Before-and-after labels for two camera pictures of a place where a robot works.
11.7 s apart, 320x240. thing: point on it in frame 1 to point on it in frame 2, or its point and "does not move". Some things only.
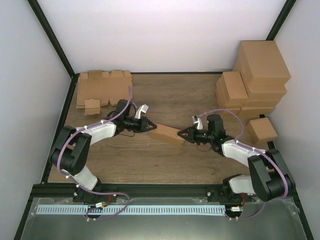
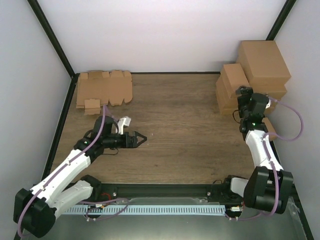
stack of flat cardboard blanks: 105,86 does not move
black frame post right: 281,19 does not move
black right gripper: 192,139 to 247,91
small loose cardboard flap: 92,106 does not move
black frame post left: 40,15 does not move
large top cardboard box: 262,63 does not move
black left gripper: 142,128 to 127,144
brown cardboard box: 167,134 to 232,76
